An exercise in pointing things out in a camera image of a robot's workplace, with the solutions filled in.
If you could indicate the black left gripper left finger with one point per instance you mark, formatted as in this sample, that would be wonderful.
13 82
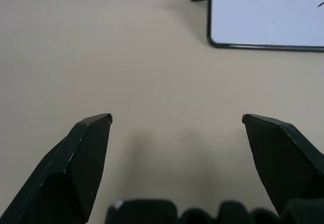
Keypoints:
63 173

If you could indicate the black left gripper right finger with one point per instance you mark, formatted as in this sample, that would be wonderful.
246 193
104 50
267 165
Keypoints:
283 163

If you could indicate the small black-framed whiteboard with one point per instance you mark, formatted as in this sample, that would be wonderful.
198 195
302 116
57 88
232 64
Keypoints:
258 14

